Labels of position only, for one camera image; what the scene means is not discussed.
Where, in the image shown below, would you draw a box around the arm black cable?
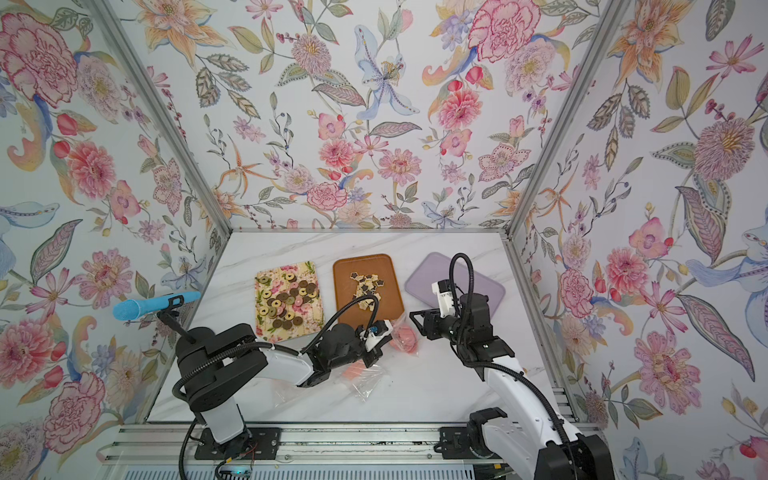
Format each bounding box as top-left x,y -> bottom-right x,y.
448,251 -> 577,480
172,292 -> 380,480

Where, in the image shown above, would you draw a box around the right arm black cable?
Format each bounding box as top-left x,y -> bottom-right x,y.
448,251 -> 577,480

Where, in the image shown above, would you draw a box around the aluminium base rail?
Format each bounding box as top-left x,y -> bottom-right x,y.
95,422 -> 613,467

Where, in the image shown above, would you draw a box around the blue microphone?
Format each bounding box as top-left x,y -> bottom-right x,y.
112,291 -> 201,322

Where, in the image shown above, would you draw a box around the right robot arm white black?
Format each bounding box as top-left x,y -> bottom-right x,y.
409,294 -> 615,479

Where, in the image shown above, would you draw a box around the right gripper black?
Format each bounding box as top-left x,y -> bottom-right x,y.
412,307 -> 474,348

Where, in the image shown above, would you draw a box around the lilac plastic tray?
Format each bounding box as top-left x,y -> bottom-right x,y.
404,252 -> 506,315

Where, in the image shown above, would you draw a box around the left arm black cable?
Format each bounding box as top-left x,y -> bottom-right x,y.
172,292 -> 380,480

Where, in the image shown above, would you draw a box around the ziploc bag beige cookies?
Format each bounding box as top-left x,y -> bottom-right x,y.
340,360 -> 386,401

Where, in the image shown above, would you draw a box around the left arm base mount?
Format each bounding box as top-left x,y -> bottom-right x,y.
194,427 -> 282,461

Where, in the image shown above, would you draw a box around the floral yellow tray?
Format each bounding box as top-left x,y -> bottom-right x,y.
254,261 -> 325,344

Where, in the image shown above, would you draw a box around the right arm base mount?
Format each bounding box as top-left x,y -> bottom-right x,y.
434,407 -> 507,460

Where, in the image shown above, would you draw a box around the black microphone stand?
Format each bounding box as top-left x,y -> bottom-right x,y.
156,295 -> 196,344

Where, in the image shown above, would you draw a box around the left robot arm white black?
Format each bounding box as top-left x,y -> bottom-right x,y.
173,320 -> 393,447

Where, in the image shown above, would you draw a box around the ziploc bag pink cookies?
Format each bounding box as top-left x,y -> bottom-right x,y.
389,319 -> 419,356

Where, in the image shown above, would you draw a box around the brown wooden tray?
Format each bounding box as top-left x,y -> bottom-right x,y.
333,254 -> 405,324

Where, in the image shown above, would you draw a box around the poured star cookies pile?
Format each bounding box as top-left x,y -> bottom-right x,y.
350,272 -> 385,300

